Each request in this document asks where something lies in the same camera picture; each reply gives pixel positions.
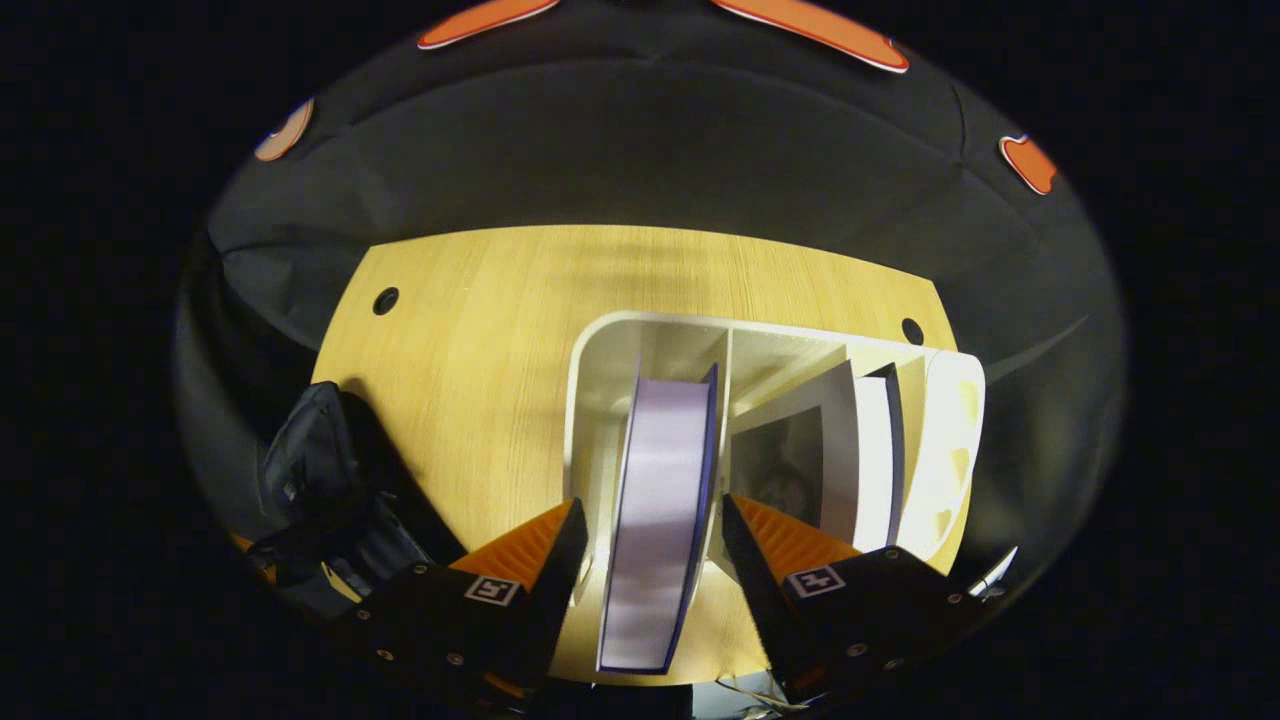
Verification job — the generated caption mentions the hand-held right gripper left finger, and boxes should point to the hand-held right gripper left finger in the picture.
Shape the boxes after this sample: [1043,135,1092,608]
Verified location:
[335,497,591,706]

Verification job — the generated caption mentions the thin white cable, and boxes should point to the thin white cable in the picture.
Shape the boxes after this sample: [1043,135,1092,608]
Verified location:
[712,676,804,713]

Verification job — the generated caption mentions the blue book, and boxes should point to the blue book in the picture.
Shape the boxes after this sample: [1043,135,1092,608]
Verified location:
[596,362,723,676]

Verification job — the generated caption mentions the white plastic bookshelf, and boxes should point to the white plastic bookshelf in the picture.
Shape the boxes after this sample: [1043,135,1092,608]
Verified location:
[562,310,988,601]

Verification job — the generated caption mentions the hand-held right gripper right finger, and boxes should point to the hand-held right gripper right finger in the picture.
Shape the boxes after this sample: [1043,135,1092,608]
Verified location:
[720,492,986,703]

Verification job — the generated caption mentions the white book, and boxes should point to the white book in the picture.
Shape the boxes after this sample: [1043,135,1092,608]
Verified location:
[728,360,907,553]

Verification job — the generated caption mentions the black schoolbag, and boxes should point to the black schoolbag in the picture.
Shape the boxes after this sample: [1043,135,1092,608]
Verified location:
[248,380,469,621]

